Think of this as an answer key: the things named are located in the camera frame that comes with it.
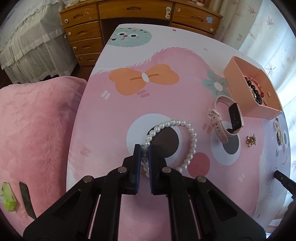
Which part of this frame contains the black bead bracelet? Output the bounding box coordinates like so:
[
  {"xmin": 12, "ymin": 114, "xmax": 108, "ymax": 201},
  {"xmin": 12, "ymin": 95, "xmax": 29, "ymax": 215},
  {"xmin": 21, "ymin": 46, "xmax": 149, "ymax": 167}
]
[{"xmin": 244, "ymin": 76, "xmax": 265, "ymax": 105}]

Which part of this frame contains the white pearl bracelet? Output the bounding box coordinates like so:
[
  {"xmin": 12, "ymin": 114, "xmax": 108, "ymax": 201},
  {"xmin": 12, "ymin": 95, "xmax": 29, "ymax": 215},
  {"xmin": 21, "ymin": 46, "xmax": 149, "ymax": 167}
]
[{"xmin": 140, "ymin": 119, "xmax": 198, "ymax": 178}]

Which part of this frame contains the black flat strip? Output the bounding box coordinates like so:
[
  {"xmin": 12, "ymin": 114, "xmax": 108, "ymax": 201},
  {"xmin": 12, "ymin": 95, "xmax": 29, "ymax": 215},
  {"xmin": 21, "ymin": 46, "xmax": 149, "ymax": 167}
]
[{"xmin": 19, "ymin": 182, "xmax": 37, "ymax": 220}]

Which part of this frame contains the gold flower brooch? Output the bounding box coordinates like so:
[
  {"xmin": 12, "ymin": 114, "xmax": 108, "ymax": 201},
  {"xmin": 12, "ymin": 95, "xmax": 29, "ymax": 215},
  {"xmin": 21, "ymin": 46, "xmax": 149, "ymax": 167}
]
[{"xmin": 246, "ymin": 134, "xmax": 256, "ymax": 148}]

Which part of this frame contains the cartoon printed table mat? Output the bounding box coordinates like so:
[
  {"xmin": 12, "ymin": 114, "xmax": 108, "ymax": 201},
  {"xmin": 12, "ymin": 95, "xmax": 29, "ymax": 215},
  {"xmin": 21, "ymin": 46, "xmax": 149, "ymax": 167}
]
[{"xmin": 66, "ymin": 24, "xmax": 290, "ymax": 228}]

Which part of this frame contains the white floral curtain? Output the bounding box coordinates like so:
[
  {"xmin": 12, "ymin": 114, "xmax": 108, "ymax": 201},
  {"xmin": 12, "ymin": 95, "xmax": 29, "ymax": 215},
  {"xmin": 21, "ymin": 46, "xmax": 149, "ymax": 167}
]
[{"xmin": 214, "ymin": 0, "xmax": 296, "ymax": 112}]

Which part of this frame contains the pink smart watch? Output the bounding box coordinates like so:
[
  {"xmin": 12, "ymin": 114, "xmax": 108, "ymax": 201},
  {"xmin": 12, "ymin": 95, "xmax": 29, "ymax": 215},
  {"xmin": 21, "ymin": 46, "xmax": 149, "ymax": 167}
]
[{"xmin": 207, "ymin": 95, "xmax": 244, "ymax": 144}]

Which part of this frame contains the pink plastic tray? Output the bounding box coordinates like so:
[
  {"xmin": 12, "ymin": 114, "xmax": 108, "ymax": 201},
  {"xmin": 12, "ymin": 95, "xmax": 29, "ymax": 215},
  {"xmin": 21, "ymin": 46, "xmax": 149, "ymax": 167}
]
[{"xmin": 224, "ymin": 56, "xmax": 283, "ymax": 120}]

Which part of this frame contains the green packet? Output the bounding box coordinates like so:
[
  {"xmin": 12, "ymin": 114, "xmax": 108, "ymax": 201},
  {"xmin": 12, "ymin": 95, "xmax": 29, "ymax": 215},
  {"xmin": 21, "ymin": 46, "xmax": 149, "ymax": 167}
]
[{"xmin": 1, "ymin": 182, "xmax": 18, "ymax": 212}]

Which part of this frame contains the wooden desk with drawers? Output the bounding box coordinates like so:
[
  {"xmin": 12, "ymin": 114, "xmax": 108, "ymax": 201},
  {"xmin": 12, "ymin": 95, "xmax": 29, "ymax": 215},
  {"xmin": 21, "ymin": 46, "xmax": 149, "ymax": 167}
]
[{"xmin": 60, "ymin": 1, "xmax": 223, "ymax": 80}]

